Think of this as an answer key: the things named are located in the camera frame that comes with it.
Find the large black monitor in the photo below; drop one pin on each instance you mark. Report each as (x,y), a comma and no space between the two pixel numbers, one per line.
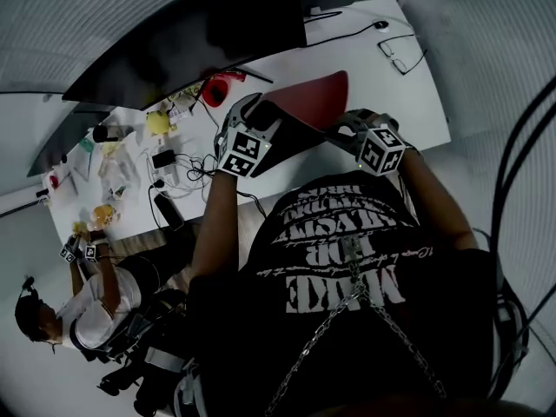
(182,46)

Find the person's right forearm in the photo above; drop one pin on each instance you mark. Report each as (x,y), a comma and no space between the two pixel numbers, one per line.
(434,207)

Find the black printed t-shirt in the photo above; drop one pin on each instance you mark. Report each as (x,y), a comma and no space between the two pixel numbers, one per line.
(282,354)

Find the small red object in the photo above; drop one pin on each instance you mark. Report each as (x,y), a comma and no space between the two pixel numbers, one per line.
(53,182)

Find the black mouse pad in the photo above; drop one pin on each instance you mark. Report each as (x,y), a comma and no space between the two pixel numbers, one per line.
(317,98)

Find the small black monitor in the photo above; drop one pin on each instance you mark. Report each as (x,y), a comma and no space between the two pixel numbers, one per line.
(65,139)

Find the black eyeglasses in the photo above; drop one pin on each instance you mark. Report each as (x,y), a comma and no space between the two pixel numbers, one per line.
(399,61)

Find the person's left forearm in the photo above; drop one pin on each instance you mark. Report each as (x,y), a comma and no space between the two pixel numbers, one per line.
(215,228)

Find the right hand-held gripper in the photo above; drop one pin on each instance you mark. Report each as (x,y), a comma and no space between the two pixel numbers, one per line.
(382,150)

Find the yellow plush toy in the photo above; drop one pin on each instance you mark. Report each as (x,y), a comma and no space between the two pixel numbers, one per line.
(158,122)

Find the black office chair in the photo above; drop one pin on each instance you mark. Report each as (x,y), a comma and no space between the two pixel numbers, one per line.
(143,363)

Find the black tumbler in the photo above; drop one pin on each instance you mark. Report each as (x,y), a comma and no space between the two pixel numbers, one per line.
(104,134)

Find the orange toy figures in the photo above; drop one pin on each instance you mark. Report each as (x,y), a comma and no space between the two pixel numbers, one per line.
(104,215)

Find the black smartphone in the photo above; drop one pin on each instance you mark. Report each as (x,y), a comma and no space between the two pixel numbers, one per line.
(170,213)

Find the white printed card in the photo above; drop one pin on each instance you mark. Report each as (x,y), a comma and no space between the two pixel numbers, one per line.
(179,112)

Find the red cup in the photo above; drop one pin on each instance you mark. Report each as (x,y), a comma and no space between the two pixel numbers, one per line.
(215,93)

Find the clear plastic bag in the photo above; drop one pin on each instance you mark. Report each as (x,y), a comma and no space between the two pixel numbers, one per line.
(119,167)

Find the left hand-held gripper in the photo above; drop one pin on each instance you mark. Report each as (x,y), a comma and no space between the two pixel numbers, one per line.
(243,150)

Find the black power adapter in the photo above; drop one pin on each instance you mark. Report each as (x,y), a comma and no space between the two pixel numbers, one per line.
(163,159)

